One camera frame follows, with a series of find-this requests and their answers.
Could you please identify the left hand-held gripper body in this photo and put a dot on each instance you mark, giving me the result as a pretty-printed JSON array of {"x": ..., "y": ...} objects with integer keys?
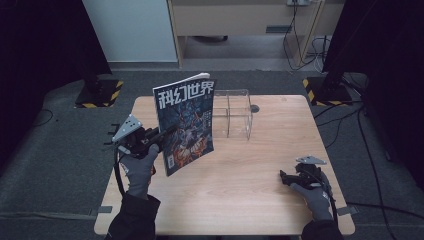
[{"x": 133, "y": 138}]

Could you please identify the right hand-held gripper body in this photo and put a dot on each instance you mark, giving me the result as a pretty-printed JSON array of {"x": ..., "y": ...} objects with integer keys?
[{"x": 310, "y": 171}]

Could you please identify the illustrated dark blue magazine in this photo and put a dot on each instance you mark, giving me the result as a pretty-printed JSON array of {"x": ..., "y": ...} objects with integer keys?
[{"x": 186, "y": 123}]

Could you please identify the clear acrylic organizer box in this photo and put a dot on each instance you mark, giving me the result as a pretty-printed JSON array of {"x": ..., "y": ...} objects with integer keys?
[{"x": 233, "y": 115}]

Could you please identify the person's right hand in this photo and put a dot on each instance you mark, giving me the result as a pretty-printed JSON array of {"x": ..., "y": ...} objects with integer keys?
[{"x": 315, "y": 201}]

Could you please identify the person's left hand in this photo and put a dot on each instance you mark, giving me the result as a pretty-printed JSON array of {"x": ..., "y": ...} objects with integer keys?
[{"x": 140, "y": 170}]

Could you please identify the grey tape piece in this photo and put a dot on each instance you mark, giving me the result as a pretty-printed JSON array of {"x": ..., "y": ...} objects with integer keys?
[
  {"x": 104, "y": 209},
  {"x": 347, "y": 210}
]

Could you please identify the black stand with striped base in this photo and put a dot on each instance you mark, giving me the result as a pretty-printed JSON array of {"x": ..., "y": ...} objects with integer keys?
[
  {"x": 98, "y": 91},
  {"x": 328, "y": 90}
]

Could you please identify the black table grommet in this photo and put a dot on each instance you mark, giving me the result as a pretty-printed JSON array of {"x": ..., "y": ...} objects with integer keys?
[{"x": 254, "y": 108}]

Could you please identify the white panel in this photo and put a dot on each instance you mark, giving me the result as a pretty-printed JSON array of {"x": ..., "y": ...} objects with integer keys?
[{"x": 130, "y": 30}]

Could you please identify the black curtain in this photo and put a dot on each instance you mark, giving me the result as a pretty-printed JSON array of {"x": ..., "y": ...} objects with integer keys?
[
  {"x": 390, "y": 66},
  {"x": 43, "y": 50}
]

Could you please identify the light wooden cabinet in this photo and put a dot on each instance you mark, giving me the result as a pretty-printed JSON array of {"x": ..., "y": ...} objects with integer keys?
[{"x": 240, "y": 20}]

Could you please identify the white power strip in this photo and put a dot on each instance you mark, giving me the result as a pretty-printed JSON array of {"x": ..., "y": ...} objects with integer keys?
[{"x": 298, "y": 2}]

